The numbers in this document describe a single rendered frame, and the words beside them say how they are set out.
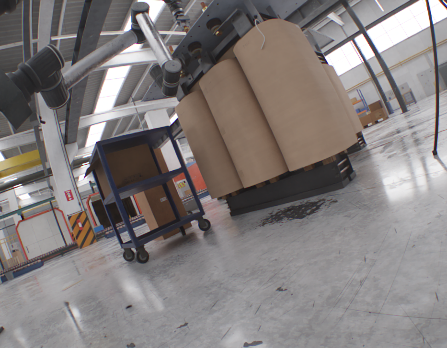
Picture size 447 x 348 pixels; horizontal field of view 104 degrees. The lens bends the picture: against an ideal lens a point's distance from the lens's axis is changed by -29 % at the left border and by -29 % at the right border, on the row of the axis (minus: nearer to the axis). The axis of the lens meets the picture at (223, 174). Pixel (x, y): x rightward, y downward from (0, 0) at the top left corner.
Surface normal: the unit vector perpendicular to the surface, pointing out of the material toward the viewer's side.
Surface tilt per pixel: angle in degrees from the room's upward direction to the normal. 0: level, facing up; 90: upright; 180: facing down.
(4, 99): 90
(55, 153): 90
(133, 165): 90
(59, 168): 90
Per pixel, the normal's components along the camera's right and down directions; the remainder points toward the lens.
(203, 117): -0.06, 0.00
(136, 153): 0.59, -0.28
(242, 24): -0.72, 0.29
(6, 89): 0.43, -0.21
